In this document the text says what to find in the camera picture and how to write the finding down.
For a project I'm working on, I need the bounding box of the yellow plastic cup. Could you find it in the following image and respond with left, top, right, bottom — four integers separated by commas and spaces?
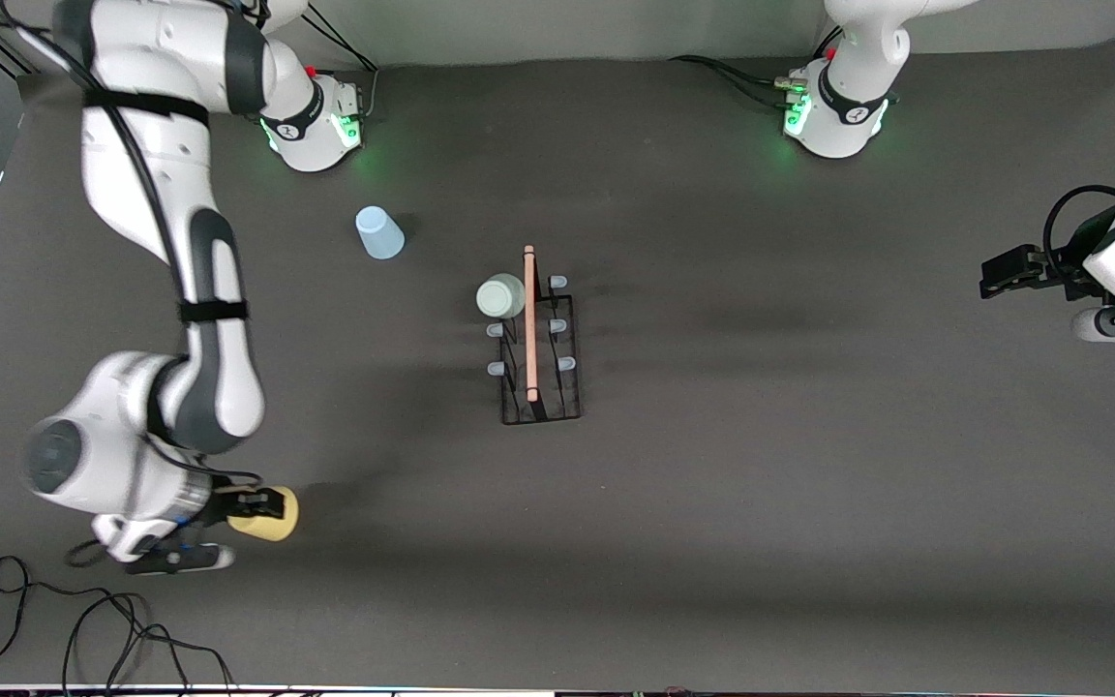
226, 486, 300, 543

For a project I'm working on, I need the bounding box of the black wire cup holder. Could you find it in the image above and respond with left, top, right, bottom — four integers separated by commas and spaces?
487, 245, 585, 427

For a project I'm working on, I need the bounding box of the pale green plastic cup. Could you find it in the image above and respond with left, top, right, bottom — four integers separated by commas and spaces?
476, 273, 527, 320

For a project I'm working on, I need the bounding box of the light blue plastic cup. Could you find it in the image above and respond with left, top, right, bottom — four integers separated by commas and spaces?
355, 205, 406, 260

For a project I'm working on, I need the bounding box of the black loose cable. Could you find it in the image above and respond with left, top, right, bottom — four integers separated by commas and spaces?
0, 555, 235, 697

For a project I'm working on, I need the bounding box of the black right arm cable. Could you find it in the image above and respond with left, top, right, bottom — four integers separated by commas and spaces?
83, 87, 263, 487

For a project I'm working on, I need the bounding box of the black left base cable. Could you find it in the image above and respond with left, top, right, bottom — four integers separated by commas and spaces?
669, 53, 805, 109

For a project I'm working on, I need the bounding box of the black base cable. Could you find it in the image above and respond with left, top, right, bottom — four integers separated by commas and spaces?
301, 0, 380, 119
669, 53, 805, 109

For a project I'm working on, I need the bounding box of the black right base cable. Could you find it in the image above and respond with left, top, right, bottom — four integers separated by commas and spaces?
301, 0, 380, 119

